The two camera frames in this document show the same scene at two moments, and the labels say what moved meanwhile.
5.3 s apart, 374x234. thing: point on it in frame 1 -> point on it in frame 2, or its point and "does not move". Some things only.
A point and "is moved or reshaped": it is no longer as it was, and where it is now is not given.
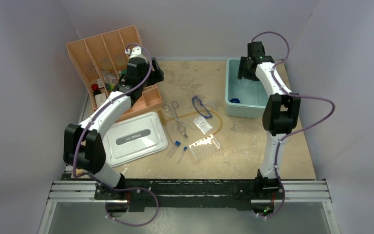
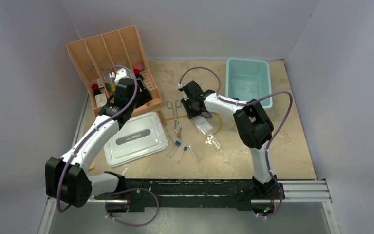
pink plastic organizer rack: [102, 59] does not move
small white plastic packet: [203, 125] does not move
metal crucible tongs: [181, 127] is moved or reshaped
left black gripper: [156, 75] -> [144, 96]
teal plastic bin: [243, 98] does not move
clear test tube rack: [204, 146] does not move
